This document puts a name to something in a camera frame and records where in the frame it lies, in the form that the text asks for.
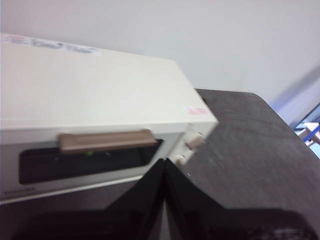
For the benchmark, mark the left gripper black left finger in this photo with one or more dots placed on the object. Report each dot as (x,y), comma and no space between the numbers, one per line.
(112,225)

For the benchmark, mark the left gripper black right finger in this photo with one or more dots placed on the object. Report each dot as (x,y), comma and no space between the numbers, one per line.
(225,225)

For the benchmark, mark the beige oven knob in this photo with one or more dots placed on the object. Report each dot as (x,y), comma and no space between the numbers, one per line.
(195,140)
(180,160)

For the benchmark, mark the white toaster oven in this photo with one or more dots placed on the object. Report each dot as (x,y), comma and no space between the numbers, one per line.
(100,87)

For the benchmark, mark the blue and white metal frame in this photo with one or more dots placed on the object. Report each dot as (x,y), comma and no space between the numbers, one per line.
(310,130)

